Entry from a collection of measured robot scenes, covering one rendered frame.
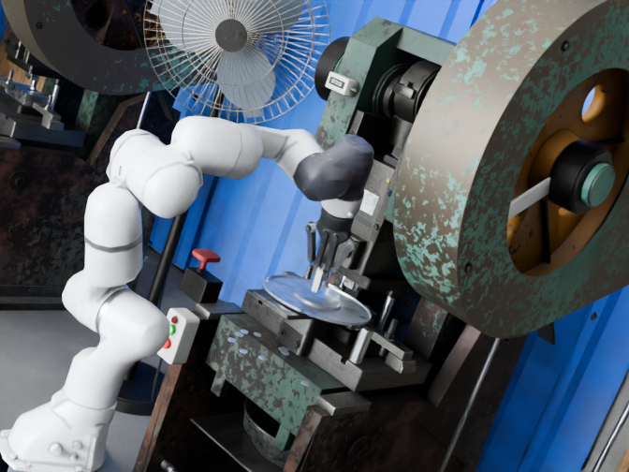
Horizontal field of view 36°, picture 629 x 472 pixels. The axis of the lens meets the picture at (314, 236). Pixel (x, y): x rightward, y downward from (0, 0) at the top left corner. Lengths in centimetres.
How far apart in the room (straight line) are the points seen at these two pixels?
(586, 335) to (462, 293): 143
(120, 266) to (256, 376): 73
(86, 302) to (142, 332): 14
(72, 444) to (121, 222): 50
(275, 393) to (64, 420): 61
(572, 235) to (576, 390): 110
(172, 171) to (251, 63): 127
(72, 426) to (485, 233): 93
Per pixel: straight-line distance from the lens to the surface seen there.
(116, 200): 182
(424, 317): 266
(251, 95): 309
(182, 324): 254
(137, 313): 194
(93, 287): 195
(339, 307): 249
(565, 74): 204
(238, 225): 450
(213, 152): 184
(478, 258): 205
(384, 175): 244
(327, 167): 204
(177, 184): 177
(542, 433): 356
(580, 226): 252
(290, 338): 250
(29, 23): 329
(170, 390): 266
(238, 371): 255
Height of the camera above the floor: 155
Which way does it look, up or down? 14 degrees down
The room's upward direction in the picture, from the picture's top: 20 degrees clockwise
